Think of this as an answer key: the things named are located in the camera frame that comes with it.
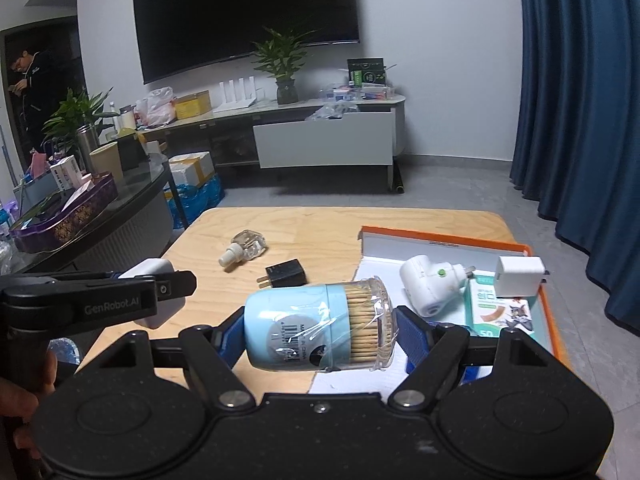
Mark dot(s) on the yellow cardboard box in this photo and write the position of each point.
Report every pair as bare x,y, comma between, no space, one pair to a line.
192,105

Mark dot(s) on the orange white tray box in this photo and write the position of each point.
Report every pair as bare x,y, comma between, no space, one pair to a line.
384,250

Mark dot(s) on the black glass side table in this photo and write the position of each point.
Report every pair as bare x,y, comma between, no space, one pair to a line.
135,226

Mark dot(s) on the white power adapter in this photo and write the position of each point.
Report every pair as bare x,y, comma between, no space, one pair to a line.
158,311

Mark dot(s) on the black plug adapter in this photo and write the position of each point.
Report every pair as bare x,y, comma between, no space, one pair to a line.
284,274

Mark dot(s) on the black green product box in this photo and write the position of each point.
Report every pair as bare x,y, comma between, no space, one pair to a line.
366,71

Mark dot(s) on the left green houseplant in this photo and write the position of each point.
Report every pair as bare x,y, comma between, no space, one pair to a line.
74,127

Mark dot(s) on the blue plastic bag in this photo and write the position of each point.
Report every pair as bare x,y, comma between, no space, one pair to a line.
194,199

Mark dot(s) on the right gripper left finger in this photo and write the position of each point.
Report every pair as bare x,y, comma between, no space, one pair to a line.
210,354

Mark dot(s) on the white router with antennas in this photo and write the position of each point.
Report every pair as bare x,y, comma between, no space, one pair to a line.
239,95

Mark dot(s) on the purple patterned tray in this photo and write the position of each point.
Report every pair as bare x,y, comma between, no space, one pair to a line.
58,219

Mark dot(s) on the potted green plant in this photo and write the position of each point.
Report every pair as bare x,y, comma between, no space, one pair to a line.
281,55

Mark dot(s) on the person in background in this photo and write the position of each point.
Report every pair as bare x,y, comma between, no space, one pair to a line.
41,88

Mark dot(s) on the white yellow carton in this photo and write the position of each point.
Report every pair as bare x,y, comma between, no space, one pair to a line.
192,168

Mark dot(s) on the clutter on cabinet top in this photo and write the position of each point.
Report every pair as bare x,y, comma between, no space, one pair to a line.
337,101

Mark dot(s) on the dark blue curtain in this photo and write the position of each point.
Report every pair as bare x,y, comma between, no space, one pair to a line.
577,149

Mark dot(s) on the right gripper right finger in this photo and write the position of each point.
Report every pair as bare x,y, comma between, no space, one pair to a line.
436,354

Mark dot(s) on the white tv cabinet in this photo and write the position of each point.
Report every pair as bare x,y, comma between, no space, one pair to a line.
270,135

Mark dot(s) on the white charger in tray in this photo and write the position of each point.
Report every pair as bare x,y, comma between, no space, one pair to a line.
519,277

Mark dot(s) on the clear glass refill bottle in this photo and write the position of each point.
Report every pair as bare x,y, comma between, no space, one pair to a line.
245,246

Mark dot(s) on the black wall television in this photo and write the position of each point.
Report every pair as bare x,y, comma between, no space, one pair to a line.
177,35

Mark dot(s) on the white red plastic bag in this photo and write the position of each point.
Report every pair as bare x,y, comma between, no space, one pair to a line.
156,109

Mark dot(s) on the light blue toothpick jar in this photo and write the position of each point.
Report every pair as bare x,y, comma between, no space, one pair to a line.
323,328

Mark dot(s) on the person left hand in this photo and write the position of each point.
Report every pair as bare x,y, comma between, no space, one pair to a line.
18,403

